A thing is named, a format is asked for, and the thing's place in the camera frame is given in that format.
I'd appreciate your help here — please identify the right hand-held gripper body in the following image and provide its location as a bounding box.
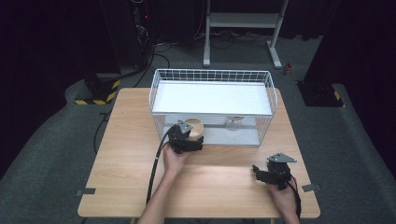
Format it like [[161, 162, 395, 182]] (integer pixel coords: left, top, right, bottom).
[[265, 152, 298, 191]]

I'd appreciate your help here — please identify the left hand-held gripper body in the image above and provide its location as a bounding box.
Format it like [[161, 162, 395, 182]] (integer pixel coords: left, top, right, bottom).
[[167, 119, 194, 155]]

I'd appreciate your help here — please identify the cream ceramic cup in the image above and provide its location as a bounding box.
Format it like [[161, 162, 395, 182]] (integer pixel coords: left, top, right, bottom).
[[184, 118, 205, 140]]

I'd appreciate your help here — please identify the clear glass jar white lid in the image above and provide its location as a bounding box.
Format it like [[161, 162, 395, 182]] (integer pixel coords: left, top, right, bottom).
[[224, 115, 246, 132]]

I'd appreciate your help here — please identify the white wire shelf rack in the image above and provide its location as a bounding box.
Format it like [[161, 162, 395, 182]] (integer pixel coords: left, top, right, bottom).
[[148, 68, 279, 147]]

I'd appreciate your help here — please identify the person's left hand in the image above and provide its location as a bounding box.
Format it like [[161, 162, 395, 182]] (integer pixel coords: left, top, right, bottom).
[[162, 143, 191, 179]]

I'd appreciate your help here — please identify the person's right hand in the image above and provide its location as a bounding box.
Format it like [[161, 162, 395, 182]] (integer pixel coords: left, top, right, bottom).
[[266, 180, 298, 218]]

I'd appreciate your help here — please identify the black hazard-striped base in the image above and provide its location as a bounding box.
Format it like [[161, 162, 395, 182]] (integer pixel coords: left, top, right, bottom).
[[74, 72, 121, 106], [296, 79, 347, 108]]

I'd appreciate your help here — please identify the dark equipment tower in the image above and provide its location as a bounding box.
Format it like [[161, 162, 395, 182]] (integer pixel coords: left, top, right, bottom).
[[100, 0, 157, 70]]

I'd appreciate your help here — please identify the white metal stand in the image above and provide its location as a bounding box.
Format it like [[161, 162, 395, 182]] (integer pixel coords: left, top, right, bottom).
[[202, 0, 290, 70]]

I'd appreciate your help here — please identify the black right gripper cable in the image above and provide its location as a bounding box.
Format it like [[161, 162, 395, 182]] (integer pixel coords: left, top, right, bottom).
[[287, 175, 303, 220]]

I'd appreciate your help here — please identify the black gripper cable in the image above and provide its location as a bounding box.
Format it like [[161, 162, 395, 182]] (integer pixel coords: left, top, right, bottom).
[[145, 126, 176, 206], [287, 175, 303, 220]]

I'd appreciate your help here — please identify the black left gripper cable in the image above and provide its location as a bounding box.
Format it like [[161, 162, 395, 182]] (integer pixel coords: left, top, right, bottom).
[[145, 126, 176, 206]]

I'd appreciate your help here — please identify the thin black floor cable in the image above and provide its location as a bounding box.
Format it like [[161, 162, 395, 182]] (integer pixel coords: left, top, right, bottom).
[[92, 111, 112, 155]]

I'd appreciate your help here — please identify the floor cable bundle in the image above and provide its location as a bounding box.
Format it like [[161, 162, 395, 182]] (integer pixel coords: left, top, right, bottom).
[[193, 28, 273, 50]]

